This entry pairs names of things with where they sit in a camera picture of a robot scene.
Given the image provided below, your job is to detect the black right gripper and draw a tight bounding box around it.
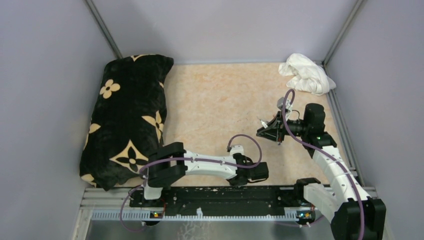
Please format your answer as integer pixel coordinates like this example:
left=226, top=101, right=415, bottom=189
left=256, top=110, right=310, bottom=143

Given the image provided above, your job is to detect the white marker pen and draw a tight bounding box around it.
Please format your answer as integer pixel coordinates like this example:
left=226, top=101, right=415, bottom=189
left=257, top=118, right=269, bottom=129

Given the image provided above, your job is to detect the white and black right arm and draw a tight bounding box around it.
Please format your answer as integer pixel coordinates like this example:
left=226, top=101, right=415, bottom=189
left=256, top=103, right=387, bottom=240

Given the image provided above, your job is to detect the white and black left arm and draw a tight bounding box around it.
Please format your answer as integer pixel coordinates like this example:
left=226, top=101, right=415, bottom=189
left=139, top=142, right=269, bottom=207

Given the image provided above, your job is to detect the white crumpled cloth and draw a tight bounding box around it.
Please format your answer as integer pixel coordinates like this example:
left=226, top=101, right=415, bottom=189
left=278, top=53, right=337, bottom=96

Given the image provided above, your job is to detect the black floral blanket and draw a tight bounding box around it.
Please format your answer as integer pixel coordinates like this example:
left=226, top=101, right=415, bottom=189
left=79, top=54, right=174, bottom=191

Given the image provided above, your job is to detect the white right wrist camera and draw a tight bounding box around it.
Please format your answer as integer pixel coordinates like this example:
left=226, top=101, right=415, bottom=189
left=276, top=97, right=293, bottom=112

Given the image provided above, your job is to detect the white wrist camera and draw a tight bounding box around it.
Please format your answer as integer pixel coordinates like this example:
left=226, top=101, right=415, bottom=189
left=276, top=97, right=293, bottom=112
left=227, top=145, right=246, bottom=165

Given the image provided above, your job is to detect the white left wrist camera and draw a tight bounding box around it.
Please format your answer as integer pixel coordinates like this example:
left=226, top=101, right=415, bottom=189
left=227, top=145, right=246, bottom=165

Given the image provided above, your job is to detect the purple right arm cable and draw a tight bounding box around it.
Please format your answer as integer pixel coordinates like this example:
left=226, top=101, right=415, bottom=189
left=271, top=88, right=366, bottom=240

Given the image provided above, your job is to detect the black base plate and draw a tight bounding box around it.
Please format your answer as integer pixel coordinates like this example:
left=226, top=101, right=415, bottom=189
left=129, top=185, right=317, bottom=220

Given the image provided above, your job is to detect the aluminium corner post right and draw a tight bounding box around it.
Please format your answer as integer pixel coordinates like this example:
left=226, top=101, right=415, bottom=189
left=321, top=0, right=368, bottom=69

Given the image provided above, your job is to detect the aluminium corner post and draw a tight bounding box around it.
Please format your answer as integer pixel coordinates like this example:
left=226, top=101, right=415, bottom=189
left=321, top=0, right=368, bottom=69
left=83, top=0, right=123, bottom=59

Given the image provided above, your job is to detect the slotted cable duct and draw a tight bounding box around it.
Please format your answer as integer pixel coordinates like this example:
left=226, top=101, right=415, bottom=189
left=91, top=208, right=299, bottom=222

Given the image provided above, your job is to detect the aluminium corner post left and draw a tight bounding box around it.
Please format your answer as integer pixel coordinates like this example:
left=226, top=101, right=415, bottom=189
left=83, top=0, right=123, bottom=59

